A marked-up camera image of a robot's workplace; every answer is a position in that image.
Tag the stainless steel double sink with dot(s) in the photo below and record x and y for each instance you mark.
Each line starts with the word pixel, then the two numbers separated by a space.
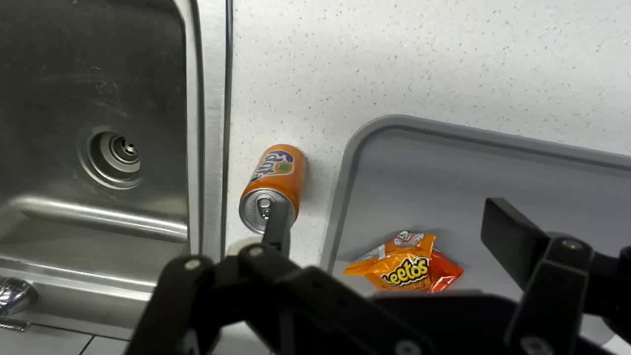
pixel 99 79

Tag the chrome gooseneck faucet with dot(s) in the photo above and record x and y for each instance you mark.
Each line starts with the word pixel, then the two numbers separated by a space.
pixel 12 296

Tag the round sink drain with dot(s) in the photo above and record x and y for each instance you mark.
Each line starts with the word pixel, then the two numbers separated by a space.
pixel 113 158

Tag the grey plastic tray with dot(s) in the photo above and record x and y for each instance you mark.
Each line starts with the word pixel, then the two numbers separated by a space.
pixel 427 183

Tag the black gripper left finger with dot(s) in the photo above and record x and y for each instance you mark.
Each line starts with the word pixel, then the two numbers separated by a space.
pixel 217 302

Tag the orange Fanta soda can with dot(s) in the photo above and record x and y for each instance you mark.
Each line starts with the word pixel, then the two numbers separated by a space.
pixel 279 177

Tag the orange Cheetos snack bag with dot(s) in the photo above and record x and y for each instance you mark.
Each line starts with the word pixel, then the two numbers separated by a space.
pixel 407 266

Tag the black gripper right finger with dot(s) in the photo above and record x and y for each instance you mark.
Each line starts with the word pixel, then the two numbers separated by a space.
pixel 553 288

